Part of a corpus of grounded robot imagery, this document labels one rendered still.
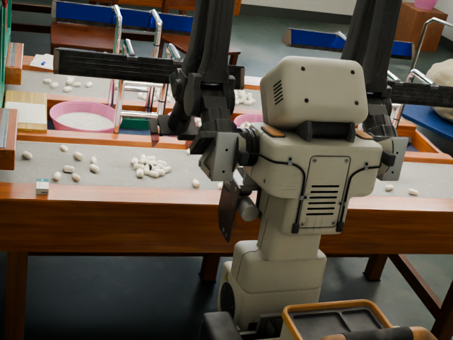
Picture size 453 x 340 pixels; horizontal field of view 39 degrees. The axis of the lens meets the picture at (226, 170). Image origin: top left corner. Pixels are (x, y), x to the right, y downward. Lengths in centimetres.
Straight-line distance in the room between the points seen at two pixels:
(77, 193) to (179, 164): 45
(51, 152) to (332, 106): 113
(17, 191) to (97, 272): 103
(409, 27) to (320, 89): 643
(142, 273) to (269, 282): 141
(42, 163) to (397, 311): 178
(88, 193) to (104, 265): 102
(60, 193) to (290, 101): 86
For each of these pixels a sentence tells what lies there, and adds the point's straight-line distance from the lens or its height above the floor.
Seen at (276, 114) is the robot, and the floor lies 127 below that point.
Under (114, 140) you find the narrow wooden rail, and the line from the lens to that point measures 233.
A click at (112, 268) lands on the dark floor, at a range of 296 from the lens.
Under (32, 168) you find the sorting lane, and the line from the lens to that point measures 215.
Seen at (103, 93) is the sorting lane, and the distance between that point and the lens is 278.
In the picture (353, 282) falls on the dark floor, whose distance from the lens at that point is 323.
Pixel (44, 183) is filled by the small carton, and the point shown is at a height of 78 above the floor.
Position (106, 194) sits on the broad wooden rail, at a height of 77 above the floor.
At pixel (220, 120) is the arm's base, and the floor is 123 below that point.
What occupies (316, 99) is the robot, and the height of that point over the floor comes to 132.
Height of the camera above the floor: 178
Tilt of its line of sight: 27 degrees down
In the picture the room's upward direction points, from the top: 12 degrees clockwise
